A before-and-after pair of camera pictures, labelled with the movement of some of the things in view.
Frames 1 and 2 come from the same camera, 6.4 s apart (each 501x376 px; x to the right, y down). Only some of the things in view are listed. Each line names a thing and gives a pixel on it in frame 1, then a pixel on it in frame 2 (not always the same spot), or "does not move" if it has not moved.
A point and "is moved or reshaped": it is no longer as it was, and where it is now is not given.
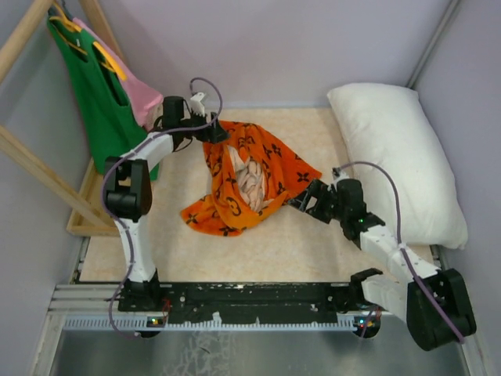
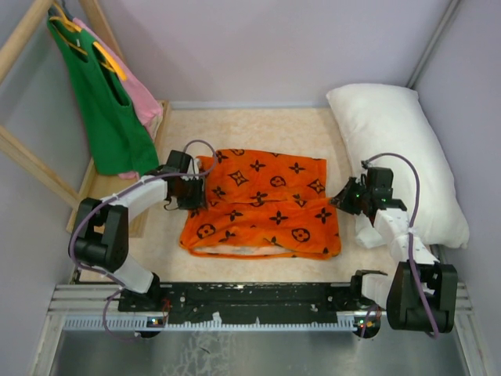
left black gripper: x=214 y=133 → x=199 y=199
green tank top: x=116 y=124 does not move
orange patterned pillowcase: x=223 y=211 is moved or reshaped
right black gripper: x=318 y=189 → x=341 y=200
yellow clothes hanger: x=63 y=19 does not move
